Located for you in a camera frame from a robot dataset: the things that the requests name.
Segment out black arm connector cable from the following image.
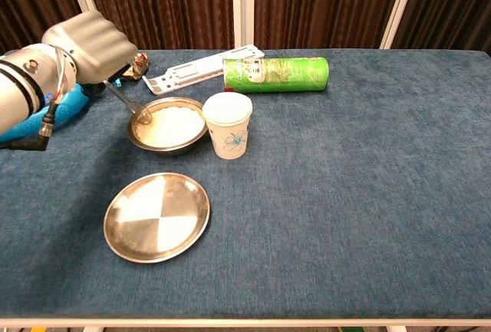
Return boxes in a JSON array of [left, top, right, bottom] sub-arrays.
[[0, 100, 59, 152]]

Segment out blue table cloth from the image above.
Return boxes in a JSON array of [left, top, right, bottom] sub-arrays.
[[0, 48, 491, 320]]

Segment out green chips can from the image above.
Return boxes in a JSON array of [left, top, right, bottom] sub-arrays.
[[222, 56, 330, 94]]

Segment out blue detergent pump bottle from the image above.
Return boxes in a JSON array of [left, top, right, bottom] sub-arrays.
[[0, 78, 124, 144]]

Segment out clear plastic spoon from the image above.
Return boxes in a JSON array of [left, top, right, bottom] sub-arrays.
[[102, 80, 153, 126]]

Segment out white plastic slotted bracket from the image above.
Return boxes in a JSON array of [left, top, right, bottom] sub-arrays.
[[142, 43, 266, 97]]

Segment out stainless steel bowl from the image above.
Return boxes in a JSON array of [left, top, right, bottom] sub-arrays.
[[127, 96, 209, 157]]

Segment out white paper cup blue flower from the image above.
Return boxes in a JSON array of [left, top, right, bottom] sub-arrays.
[[202, 92, 254, 160]]

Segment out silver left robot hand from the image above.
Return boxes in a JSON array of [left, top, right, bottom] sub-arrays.
[[41, 10, 138, 87]]

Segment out round stainless steel plate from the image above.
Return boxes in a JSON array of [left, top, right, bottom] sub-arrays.
[[103, 172, 212, 265]]

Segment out brown red snack packet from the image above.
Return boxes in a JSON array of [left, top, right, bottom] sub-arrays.
[[121, 51, 150, 82]]

